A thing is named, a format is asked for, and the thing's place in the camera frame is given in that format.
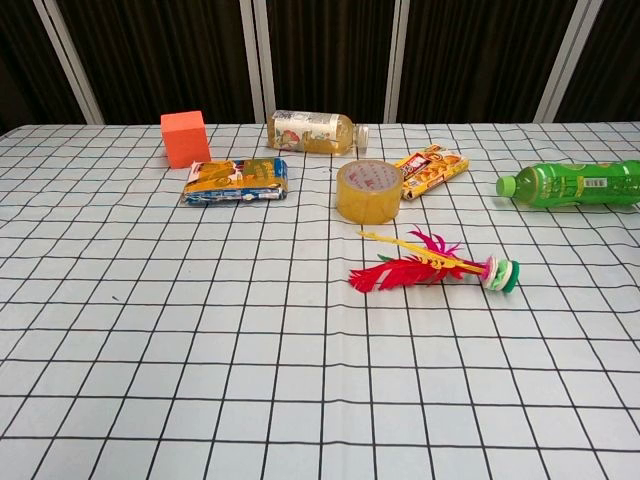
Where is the yellow tea plastic bottle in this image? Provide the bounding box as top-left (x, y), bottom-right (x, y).
top-left (267, 109), bottom-right (371, 155)

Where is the red feather shuttlecock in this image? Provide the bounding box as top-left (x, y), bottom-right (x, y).
top-left (348, 224), bottom-right (521, 295)

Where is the orange foam cube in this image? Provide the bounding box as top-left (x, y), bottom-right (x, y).
top-left (160, 110), bottom-right (211, 170)

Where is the yellow packing tape roll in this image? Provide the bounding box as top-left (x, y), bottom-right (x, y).
top-left (335, 160), bottom-right (403, 225)

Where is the green plastic drink bottle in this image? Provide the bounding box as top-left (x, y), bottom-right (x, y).
top-left (495, 159), bottom-right (640, 209)

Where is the orange yellow biscuit packet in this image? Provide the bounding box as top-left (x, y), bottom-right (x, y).
top-left (393, 144), bottom-right (471, 203)

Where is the white black grid tablecloth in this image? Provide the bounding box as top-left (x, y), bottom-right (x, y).
top-left (0, 121), bottom-right (640, 480)

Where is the blue yellow snack packet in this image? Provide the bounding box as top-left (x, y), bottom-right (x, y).
top-left (180, 157), bottom-right (291, 206)

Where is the dark pleated curtain panel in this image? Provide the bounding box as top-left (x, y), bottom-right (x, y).
top-left (54, 0), bottom-right (255, 126)
top-left (553, 0), bottom-right (640, 124)
top-left (262, 0), bottom-right (391, 125)
top-left (396, 0), bottom-right (577, 125)
top-left (0, 0), bottom-right (89, 135)

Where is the white partition frame post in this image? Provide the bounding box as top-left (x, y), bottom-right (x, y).
top-left (237, 0), bottom-right (269, 125)
top-left (382, 0), bottom-right (405, 124)
top-left (533, 0), bottom-right (592, 124)
top-left (32, 0), bottom-right (106, 126)

